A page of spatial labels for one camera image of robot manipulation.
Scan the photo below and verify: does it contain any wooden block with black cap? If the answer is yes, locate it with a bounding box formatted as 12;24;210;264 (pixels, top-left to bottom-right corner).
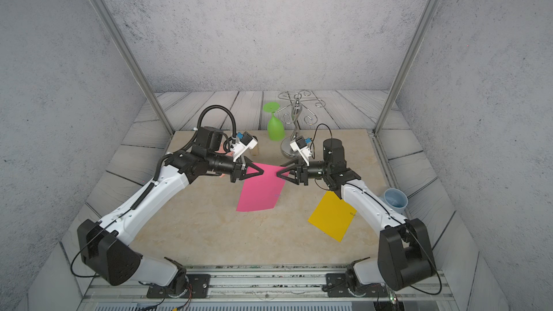
251;145;259;156

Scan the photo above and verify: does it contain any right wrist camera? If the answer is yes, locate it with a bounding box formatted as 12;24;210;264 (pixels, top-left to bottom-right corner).
289;135;312;166

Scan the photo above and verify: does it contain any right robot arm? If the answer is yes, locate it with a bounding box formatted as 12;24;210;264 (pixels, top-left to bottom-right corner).
276;137;438;293

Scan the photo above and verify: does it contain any right aluminium frame post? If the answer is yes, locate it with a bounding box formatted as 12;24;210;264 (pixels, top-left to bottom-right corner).
373;0;440;137

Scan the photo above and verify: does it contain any aluminium frame post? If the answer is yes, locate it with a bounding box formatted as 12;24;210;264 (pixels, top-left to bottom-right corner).
89;0;176;137
373;0;440;137

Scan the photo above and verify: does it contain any light blue cup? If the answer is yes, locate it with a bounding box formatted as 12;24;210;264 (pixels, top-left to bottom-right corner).
382;188;408;214

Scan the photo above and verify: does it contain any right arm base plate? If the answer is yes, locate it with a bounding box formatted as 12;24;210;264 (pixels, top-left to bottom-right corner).
321;272;387;299

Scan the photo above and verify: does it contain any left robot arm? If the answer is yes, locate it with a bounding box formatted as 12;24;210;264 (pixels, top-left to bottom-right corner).
77;127;264;295

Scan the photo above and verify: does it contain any salmon pink paper sheet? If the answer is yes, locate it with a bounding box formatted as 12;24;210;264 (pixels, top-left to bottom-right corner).
217;145;227;154

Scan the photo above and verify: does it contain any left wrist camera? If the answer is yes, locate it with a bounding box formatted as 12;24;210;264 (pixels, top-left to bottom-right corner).
230;132;258;161

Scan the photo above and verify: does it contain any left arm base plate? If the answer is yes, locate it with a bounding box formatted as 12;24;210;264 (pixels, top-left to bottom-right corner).
145;274;211;299

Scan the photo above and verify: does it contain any left aluminium frame post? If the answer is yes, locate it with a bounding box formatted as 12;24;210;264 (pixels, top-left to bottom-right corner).
89;0;176;137

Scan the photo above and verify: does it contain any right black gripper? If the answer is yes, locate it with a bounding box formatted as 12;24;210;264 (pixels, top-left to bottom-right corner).
279;158;334;188

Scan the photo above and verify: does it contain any silver metal hanger stand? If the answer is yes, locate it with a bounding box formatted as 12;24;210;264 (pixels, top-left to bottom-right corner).
276;89;325;159

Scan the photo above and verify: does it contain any yellow paper sheet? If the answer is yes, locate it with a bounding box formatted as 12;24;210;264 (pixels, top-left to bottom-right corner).
308;191;357;242

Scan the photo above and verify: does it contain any green plastic wine glass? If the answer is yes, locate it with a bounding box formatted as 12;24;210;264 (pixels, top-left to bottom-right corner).
263;102;285;141

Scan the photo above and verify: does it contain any aluminium front rail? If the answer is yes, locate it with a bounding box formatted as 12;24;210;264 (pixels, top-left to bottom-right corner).
78;266;467;310

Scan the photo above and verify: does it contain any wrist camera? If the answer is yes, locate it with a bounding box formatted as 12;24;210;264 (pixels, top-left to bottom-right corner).
230;132;258;161
289;135;312;166

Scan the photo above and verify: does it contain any magenta paper sheet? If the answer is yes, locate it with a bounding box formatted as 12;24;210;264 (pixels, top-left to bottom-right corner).
236;164;285;213

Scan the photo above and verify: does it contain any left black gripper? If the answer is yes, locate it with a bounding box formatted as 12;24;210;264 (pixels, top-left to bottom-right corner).
205;153;264;184

